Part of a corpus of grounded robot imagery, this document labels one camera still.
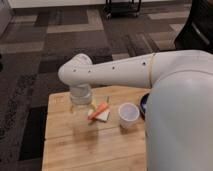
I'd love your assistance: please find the black office chair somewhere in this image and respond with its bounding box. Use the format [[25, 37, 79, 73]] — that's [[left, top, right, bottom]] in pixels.
[[174, 0, 213, 54]]

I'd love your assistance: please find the orange carrot toy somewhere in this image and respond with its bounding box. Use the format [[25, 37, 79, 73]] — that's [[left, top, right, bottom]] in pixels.
[[88, 102, 109, 120]]

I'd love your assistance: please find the black rolling cart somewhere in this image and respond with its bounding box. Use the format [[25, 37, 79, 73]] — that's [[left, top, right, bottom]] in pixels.
[[103, 0, 142, 19]]

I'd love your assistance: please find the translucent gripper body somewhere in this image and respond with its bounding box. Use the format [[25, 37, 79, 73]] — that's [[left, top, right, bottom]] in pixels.
[[70, 94, 92, 113]]

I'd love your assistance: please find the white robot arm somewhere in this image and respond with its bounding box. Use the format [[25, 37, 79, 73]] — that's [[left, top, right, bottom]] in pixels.
[[58, 50, 213, 171]]

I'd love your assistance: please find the dark blue bowl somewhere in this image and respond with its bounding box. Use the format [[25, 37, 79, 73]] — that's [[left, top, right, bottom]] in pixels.
[[139, 93, 149, 120]]

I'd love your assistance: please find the white plastic cup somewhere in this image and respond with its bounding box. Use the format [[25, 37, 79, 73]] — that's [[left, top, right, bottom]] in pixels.
[[118, 103, 140, 129]]

